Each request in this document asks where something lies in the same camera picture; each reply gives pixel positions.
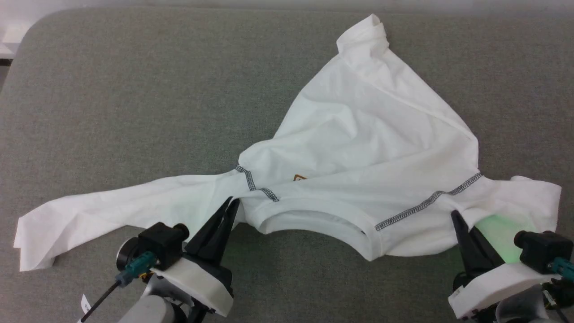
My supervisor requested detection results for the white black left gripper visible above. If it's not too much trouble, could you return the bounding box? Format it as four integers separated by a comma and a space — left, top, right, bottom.
152, 196, 241, 317

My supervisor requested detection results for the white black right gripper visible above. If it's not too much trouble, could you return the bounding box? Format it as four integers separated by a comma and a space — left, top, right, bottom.
448, 210, 557, 320

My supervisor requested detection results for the white T-shirt with grey stitching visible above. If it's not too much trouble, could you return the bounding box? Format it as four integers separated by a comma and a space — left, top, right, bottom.
13, 13, 562, 272

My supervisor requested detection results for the grey fabric sofa surface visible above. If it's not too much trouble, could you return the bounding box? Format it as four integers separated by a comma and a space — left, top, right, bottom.
0, 7, 574, 323

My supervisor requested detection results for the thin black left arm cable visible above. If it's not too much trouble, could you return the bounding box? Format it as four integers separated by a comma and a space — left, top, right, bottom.
80, 251, 157, 323

